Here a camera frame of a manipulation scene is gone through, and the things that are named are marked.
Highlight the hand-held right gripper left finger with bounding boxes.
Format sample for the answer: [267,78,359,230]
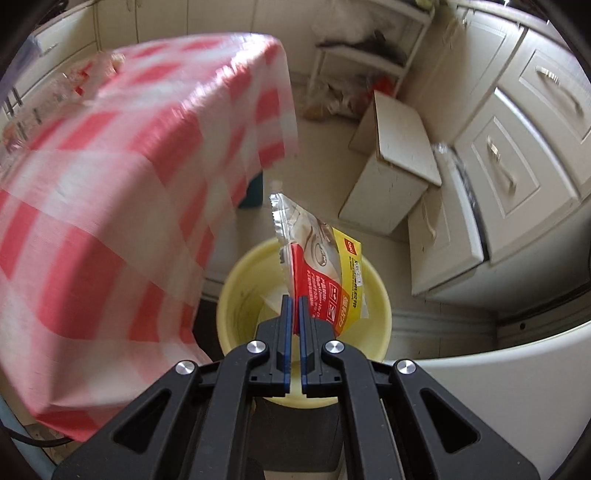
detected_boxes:
[51,295,296,480]

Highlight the white appliance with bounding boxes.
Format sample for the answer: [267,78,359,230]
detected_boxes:
[383,323,591,480]

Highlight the black pan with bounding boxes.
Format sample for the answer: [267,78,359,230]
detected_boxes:
[316,30,409,65]

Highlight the small white wooden stool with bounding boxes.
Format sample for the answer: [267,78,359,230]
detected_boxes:
[338,90,443,237]

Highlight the red checkered tablecloth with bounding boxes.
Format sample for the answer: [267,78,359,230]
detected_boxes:
[0,32,300,441]

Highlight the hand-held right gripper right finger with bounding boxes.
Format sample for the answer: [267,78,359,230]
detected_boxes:
[298,296,541,480]

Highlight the black cable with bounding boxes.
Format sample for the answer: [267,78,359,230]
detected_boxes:
[9,429,75,446]

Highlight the yellow plastic bucket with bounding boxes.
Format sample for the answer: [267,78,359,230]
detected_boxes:
[216,237,393,409]

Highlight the red yellow snack packet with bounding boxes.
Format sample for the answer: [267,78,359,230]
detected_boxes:
[269,193,370,337]

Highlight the ajar white cabinet door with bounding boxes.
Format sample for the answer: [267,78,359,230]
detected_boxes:
[407,152,490,298]

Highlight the clear bag of food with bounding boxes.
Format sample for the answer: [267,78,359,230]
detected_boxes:
[302,76,370,121]

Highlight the white kitchen cabinet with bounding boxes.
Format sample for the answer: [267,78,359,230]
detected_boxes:
[406,0,591,305]

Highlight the white cabinet drawer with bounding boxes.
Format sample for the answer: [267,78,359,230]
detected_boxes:
[455,88,580,261]
[501,32,591,195]

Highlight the white plastic bag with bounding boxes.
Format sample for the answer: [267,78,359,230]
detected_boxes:
[323,9,393,42]

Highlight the teal table leg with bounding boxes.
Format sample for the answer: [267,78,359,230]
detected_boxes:
[238,170,264,209]

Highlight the white metal shelf rack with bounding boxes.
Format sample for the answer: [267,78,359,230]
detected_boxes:
[308,0,437,100]

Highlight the clear plastic wrapper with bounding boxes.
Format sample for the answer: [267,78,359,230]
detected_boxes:
[51,65,100,100]

